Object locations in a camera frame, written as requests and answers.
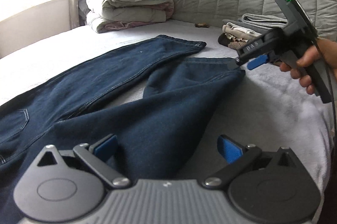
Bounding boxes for stack of folded clothes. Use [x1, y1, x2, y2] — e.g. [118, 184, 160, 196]
[218, 14, 287, 49]

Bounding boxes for small brown object on bed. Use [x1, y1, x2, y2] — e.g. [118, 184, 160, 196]
[195, 23, 210, 28]

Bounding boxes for dark blue jeans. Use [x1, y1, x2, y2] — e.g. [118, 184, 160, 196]
[1, 35, 245, 223]

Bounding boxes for person's right hand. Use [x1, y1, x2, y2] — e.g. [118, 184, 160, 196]
[280, 38, 337, 95]

